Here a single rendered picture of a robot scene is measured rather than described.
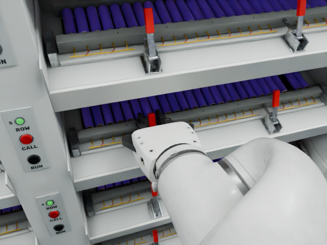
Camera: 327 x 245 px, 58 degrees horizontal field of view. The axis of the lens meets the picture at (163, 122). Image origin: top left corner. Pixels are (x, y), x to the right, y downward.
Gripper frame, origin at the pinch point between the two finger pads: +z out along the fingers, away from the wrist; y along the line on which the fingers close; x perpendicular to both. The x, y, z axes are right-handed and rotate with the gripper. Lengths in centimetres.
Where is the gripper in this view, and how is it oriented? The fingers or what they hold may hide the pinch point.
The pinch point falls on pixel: (151, 122)
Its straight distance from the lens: 55.6
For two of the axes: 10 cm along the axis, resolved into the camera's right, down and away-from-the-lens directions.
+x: -0.6, -8.9, -4.6
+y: 9.5, -1.8, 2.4
